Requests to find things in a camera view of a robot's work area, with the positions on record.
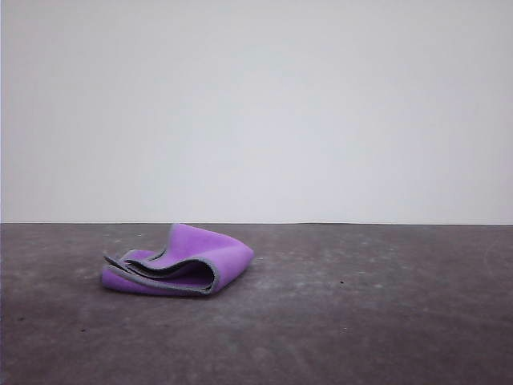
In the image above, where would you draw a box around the purple towel with grey hem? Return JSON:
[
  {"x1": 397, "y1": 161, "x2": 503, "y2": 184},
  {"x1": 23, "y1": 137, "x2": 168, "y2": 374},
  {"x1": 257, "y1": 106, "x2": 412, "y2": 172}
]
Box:
[{"x1": 99, "y1": 223, "x2": 256, "y2": 299}]

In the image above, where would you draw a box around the grey table cloth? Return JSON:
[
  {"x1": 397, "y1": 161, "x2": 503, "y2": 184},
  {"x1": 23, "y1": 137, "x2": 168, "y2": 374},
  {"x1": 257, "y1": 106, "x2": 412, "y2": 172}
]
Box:
[{"x1": 0, "y1": 221, "x2": 513, "y2": 385}]

